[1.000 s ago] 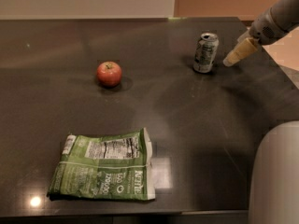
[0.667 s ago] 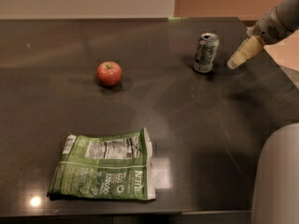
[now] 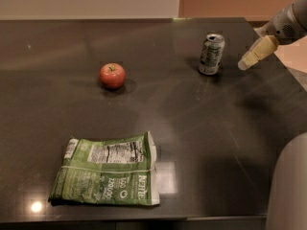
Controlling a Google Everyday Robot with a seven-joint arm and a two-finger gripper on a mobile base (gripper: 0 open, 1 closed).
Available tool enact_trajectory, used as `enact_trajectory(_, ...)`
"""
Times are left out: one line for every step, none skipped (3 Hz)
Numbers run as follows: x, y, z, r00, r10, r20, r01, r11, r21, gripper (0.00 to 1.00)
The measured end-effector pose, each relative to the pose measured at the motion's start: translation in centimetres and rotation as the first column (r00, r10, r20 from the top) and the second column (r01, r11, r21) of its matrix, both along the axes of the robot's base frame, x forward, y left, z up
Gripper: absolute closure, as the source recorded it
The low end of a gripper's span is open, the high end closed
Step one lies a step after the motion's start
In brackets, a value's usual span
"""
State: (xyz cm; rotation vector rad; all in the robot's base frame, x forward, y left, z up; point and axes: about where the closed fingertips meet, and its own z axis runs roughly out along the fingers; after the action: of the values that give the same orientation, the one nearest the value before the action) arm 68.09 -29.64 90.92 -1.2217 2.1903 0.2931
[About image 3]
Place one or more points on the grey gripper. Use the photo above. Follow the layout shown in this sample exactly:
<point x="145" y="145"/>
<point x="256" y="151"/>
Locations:
<point x="280" y="27"/>

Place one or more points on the silver green 7up can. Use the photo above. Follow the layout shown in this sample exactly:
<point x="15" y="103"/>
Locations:
<point x="211" y="54"/>

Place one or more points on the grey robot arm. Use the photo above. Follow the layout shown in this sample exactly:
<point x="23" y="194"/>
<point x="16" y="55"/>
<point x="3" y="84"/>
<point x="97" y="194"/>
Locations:
<point x="288" y="197"/>

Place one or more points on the green jalapeno chip bag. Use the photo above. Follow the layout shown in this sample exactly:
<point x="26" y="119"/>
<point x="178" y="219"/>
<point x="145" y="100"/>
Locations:
<point x="109" y="172"/>

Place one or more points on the red apple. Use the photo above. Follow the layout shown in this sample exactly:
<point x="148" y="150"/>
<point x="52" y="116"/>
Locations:
<point x="112" y="76"/>

